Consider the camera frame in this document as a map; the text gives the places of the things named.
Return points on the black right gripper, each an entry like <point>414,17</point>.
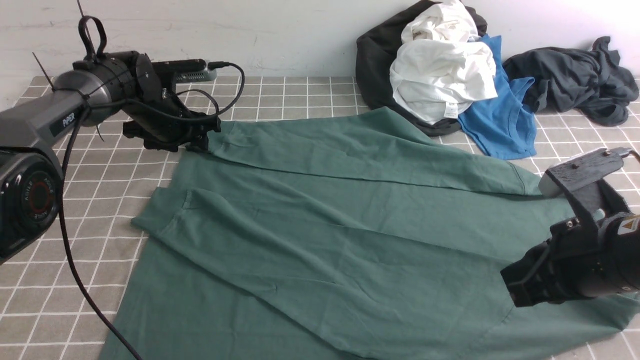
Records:
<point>565,267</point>

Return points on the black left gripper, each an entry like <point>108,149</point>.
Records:
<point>160,118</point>

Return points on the green long-sleeve top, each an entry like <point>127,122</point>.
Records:
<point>349,238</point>

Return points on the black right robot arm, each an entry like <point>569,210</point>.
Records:
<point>620,254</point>

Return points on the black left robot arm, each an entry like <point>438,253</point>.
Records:
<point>98,87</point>

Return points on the blue t-shirt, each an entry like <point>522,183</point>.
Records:
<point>502,127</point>

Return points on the dark grey crumpled garment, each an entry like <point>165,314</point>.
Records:
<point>591,81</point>

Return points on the black garment in pile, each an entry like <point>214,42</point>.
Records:
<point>377,49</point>

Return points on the grey checkered tablecloth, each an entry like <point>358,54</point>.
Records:
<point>110,179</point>

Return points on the white crumpled shirt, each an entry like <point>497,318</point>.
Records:
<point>442,67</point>

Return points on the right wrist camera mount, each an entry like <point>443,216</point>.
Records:
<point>581,180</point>

